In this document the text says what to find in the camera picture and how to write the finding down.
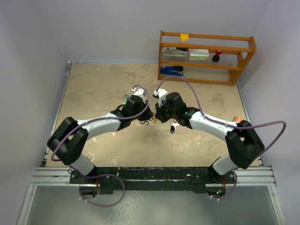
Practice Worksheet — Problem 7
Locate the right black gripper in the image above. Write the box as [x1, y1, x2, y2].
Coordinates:
[155, 99, 178, 124]

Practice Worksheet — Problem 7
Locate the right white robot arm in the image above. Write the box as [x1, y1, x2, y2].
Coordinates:
[153, 89, 265, 183]

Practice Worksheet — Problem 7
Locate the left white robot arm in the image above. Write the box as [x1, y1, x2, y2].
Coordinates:
[47, 94, 152, 184]

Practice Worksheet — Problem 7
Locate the blue stapler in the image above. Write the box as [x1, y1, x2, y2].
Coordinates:
[159, 66, 184, 76]

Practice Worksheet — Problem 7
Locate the grey stapler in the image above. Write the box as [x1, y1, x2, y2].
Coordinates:
[161, 47, 188, 57]

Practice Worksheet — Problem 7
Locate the white cardboard box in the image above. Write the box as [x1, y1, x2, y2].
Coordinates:
[189, 49, 209, 60]

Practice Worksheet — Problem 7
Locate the orange packet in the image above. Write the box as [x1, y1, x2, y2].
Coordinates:
[232, 116, 243, 123]

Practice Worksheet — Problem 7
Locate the red black stamp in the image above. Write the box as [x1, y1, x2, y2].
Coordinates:
[212, 50, 222, 62]

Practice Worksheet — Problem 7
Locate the wooden shelf rack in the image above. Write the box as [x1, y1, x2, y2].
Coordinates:
[157, 31, 257, 86]

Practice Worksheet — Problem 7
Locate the yellow lid jar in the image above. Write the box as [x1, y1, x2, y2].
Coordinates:
[180, 33, 189, 43]

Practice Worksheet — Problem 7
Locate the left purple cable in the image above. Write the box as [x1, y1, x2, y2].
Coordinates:
[51, 84, 150, 207]

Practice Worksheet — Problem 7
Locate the purple cable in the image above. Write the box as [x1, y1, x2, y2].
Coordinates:
[156, 75, 287, 201]
[51, 84, 150, 207]

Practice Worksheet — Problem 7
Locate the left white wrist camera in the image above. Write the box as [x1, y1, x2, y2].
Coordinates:
[132, 88, 146, 98]

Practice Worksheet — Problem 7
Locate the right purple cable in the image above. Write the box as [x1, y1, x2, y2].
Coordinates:
[156, 75, 287, 201]

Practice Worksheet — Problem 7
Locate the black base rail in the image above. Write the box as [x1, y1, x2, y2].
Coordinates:
[68, 166, 237, 195]

